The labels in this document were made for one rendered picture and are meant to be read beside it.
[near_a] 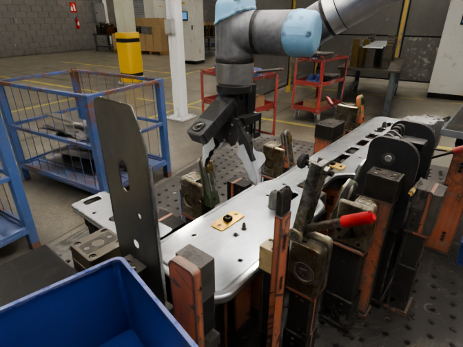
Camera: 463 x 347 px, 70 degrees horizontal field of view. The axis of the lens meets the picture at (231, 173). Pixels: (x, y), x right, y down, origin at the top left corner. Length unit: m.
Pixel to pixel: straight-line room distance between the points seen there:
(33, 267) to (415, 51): 8.06
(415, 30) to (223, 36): 7.73
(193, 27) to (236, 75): 10.63
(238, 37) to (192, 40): 10.68
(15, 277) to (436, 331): 0.98
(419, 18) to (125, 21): 6.06
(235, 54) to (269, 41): 0.07
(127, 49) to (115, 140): 7.57
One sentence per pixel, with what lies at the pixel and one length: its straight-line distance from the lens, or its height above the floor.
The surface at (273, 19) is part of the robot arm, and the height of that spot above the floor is 1.43.
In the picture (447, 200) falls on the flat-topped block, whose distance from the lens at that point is 1.27.
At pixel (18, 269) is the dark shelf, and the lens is 0.72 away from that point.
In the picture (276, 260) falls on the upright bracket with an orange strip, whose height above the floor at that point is 1.07.
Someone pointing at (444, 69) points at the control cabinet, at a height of 0.53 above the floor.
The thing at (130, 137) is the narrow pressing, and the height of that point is 1.30.
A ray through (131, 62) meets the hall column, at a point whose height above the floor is 0.48.
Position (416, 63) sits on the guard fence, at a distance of 8.32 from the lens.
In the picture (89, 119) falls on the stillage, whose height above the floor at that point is 0.78.
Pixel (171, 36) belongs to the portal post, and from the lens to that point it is 5.04.
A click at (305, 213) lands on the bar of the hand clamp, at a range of 0.62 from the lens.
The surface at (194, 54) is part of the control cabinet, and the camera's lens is 11.31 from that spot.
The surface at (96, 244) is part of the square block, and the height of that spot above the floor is 1.06.
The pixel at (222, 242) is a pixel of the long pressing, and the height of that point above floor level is 1.00.
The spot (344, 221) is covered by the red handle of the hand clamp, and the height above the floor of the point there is 1.12.
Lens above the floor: 1.44
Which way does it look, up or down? 26 degrees down
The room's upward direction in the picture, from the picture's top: straight up
